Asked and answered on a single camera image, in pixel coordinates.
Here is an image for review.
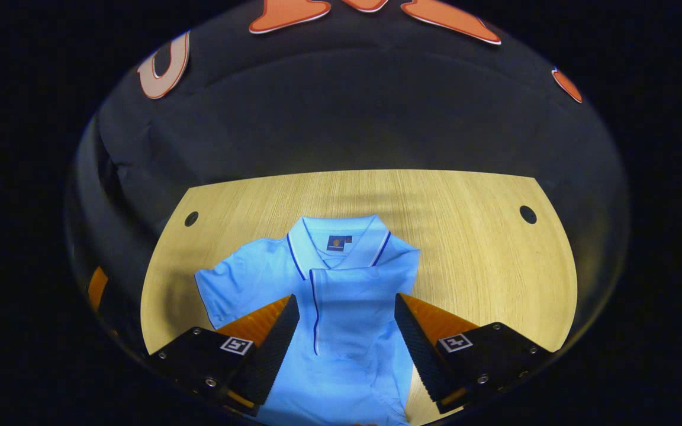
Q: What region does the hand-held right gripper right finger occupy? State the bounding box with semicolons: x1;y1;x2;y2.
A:
394;292;555;415

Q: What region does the light blue T-shirt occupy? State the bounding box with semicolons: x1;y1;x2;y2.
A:
194;214;422;426

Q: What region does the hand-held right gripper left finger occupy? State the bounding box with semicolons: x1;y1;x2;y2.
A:
144;293;300;415

